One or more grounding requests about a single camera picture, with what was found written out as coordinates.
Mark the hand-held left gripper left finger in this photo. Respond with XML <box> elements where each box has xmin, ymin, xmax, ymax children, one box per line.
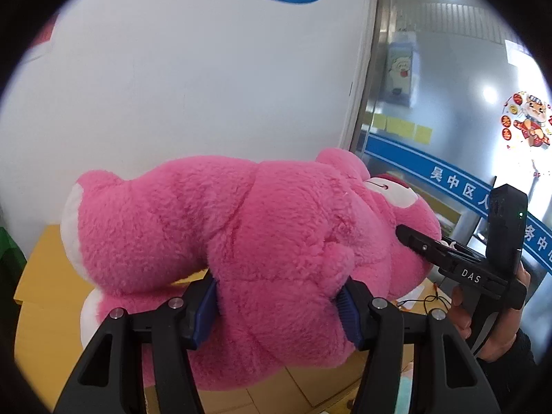
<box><xmin>52</xmin><ymin>274</ymin><xmax>223</xmax><ymax>414</ymax></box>

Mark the person's right forearm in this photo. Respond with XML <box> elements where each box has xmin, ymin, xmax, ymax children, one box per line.
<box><xmin>474</xmin><ymin>328</ymin><xmax>545</xmax><ymax>414</ymax></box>

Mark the glass door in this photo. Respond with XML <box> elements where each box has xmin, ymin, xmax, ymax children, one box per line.
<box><xmin>341</xmin><ymin>0</ymin><xmax>552</xmax><ymax>277</ymax></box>

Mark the pale green object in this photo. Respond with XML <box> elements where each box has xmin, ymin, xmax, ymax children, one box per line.
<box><xmin>396</xmin><ymin>373</ymin><xmax>418</xmax><ymax>414</ymax></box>

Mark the red cartoon door sticker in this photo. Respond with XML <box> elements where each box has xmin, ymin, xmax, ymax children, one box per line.
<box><xmin>499</xmin><ymin>90</ymin><xmax>552</xmax><ymax>148</ymax></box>

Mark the cartoon sheep poster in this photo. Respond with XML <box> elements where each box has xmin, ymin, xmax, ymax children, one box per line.
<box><xmin>385</xmin><ymin>36</ymin><xmax>417</xmax><ymax>107</ymax></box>

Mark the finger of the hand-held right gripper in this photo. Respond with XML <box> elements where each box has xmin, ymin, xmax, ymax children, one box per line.
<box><xmin>396</xmin><ymin>223</ymin><xmax>455</xmax><ymax>270</ymax></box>

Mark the brown cardboard box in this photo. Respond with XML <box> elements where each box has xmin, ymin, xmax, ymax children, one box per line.
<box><xmin>13</xmin><ymin>223</ymin><xmax>419</xmax><ymax>414</ymax></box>

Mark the black cable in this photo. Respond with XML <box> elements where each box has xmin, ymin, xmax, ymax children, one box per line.
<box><xmin>396</xmin><ymin>288</ymin><xmax>453</xmax><ymax>316</ymax></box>

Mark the pink plush bear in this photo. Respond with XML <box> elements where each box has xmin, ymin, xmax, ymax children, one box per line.
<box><xmin>60</xmin><ymin>147</ymin><xmax>443</xmax><ymax>391</ymax></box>

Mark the green cloth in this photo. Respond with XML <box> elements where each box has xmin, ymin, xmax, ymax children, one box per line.
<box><xmin>0</xmin><ymin>228</ymin><xmax>27</xmax><ymax>277</ymax></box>

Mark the person's right hand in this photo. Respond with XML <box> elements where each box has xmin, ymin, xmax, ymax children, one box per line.
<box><xmin>451</xmin><ymin>263</ymin><xmax>532</xmax><ymax>363</ymax></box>

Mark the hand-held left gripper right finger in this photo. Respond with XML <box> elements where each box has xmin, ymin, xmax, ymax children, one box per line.
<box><xmin>336</xmin><ymin>278</ymin><xmax>503</xmax><ymax>414</ymax></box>

